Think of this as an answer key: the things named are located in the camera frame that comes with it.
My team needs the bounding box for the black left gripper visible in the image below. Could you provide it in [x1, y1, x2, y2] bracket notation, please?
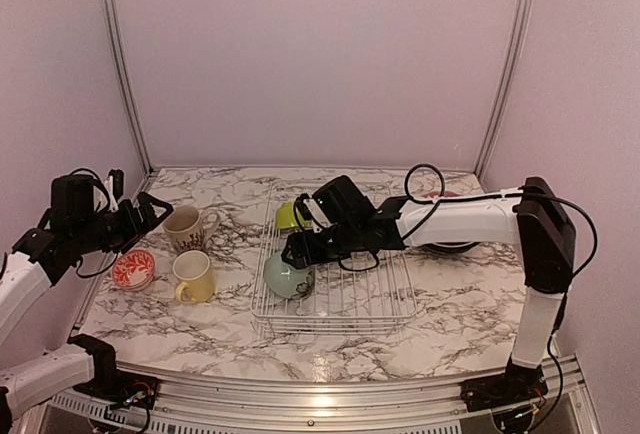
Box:
[71, 191, 172, 255]

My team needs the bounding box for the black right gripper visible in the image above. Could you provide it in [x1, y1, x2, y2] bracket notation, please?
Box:
[281, 220, 362, 270]

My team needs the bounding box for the light blue bowl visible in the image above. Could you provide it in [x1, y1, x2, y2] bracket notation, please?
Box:
[263, 252, 315, 300]

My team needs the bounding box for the orange rimmed white bowl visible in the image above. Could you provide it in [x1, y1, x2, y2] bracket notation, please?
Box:
[111, 249, 156, 292]

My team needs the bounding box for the lime green bowl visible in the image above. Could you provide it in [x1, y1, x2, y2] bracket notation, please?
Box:
[275, 201, 298, 230]

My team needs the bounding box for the patterned cream mug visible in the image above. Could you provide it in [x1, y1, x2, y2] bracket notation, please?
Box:
[162, 205, 221, 254]

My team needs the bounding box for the yellow mug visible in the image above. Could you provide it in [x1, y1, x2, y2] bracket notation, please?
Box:
[172, 250, 216, 304]

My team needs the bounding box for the black striped cream plate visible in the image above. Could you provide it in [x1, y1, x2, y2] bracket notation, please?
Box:
[421, 242, 479, 255]

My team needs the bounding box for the pink polka dot plate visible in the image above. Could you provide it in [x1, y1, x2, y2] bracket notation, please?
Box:
[418, 190, 460, 201]

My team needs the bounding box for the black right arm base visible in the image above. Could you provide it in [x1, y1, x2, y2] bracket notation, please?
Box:
[460, 373, 548, 412]

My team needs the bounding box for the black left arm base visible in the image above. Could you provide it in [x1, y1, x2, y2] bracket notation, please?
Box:
[73, 355, 159, 410]

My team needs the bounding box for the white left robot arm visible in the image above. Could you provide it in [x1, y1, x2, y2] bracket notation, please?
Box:
[1, 192, 174, 433]

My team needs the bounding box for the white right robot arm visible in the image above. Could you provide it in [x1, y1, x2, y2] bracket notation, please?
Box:
[281, 176, 576, 402]

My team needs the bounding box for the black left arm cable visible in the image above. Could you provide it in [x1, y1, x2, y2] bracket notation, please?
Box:
[69, 168, 114, 279]

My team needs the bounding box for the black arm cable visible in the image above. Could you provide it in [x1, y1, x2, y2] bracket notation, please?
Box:
[339, 162, 599, 295]
[69, 168, 114, 279]

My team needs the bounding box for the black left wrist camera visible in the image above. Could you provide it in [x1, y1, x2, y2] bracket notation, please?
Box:
[50, 168, 124, 227]

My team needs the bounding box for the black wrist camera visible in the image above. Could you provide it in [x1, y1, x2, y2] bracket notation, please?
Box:
[310, 175, 376, 229]
[50, 168, 124, 227]

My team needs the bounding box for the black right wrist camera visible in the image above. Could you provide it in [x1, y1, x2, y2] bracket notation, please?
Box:
[310, 175, 376, 229]

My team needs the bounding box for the white wire dish rack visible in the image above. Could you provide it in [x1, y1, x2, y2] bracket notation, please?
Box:
[250, 180, 418, 336]

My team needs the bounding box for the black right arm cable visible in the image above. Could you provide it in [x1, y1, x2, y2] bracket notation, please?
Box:
[339, 162, 599, 295]

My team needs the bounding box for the aluminium left corner post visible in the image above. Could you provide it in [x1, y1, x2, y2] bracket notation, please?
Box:
[102, 0, 154, 177]

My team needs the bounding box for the aluminium corner post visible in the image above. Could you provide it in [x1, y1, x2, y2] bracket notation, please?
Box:
[102, 0, 154, 177]
[473, 0, 533, 180]

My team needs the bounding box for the aluminium front rail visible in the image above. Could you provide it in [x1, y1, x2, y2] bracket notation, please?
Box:
[19, 361, 601, 434]

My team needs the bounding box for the aluminium right corner post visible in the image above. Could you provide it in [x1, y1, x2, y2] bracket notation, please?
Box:
[473, 0, 533, 180]

